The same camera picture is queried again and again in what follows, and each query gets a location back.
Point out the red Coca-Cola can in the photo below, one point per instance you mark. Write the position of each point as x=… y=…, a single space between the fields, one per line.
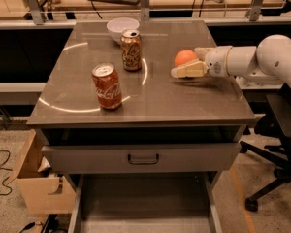
x=108 y=90

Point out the grey drawer cabinet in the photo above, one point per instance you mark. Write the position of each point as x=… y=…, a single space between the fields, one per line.
x=156 y=108

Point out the white bowl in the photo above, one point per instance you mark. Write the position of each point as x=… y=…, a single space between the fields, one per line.
x=118 y=25

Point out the open grey middle drawer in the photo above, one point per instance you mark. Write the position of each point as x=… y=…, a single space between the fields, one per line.
x=144 y=203

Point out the grey top drawer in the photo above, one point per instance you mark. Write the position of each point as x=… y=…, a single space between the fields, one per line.
x=141 y=158

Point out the cardboard box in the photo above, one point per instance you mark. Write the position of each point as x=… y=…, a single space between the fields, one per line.
x=44 y=192

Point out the orange fruit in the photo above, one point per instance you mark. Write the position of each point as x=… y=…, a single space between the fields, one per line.
x=184 y=56

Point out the gold LaCroix can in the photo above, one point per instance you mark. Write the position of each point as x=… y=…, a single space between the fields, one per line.
x=131 y=47

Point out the metal railing frame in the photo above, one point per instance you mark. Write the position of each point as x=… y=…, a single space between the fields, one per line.
x=252 y=10

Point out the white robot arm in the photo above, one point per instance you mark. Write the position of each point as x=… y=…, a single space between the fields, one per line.
x=267 y=63

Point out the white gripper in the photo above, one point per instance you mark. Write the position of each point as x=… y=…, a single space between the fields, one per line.
x=217 y=61

